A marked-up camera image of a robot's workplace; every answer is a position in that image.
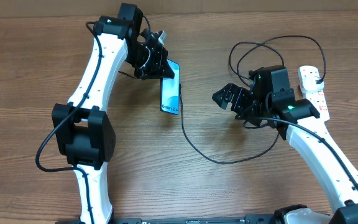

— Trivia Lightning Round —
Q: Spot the white charger plug adapter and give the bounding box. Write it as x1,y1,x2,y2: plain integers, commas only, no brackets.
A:
300,76,324,94

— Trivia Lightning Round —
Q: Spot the white power strip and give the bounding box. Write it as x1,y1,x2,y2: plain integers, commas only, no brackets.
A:
297,65,331,123

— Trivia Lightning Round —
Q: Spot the black charging cable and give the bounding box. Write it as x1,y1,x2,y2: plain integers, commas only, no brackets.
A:
177,35,327,166

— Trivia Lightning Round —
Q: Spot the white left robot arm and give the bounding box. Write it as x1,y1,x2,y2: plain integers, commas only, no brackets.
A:
52,3,180,223

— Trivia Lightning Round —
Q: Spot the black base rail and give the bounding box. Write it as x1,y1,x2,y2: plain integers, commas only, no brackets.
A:
54,203,335,224

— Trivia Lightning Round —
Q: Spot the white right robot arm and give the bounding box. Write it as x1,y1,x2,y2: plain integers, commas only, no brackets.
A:
212,65,358,223

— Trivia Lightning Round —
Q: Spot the blue Samsung smartphone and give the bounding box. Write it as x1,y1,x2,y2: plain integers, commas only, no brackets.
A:
160,60,180,115

